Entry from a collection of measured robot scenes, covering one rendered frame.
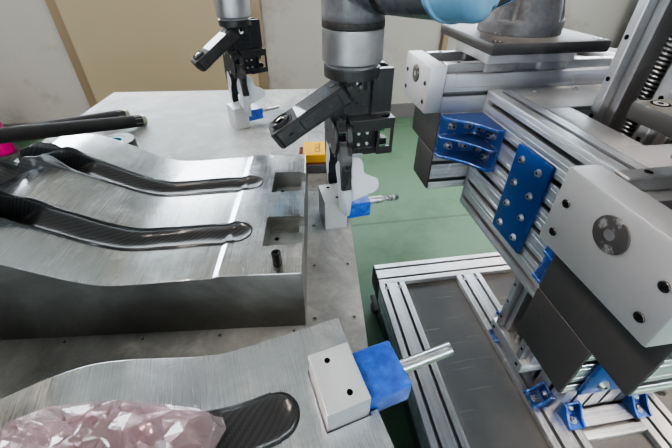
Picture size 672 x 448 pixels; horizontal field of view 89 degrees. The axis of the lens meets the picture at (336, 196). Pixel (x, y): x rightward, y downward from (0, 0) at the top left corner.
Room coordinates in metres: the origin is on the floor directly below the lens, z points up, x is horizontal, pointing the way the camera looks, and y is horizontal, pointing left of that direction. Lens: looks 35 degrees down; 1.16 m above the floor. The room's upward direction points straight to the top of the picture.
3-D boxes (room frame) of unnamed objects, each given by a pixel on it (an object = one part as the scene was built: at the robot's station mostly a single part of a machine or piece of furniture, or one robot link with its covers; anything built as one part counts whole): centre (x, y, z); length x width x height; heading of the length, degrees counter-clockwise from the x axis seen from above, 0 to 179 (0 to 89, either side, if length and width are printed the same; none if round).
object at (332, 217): (0.45, -0.04, 0.83); 0.13 x 0.05 x 0.05; 104
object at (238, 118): (0.85, 0.21, 0.83); 0.13 x 0.05 x 0.05; 125
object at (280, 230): (0.31, 0.06, 0.87); 0.05 x 0.05 x 0.04; 3
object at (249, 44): (0.85, 0.22, 0.98); 0.09 x 0.08 x 0.12; 125
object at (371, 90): (0.45, -0.03, 0.99); 0.09 x 0.08 x 0.12; 104
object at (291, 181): (0.42, 0.07, 0.87); 0.05 x 0.05 x 0.04; 3
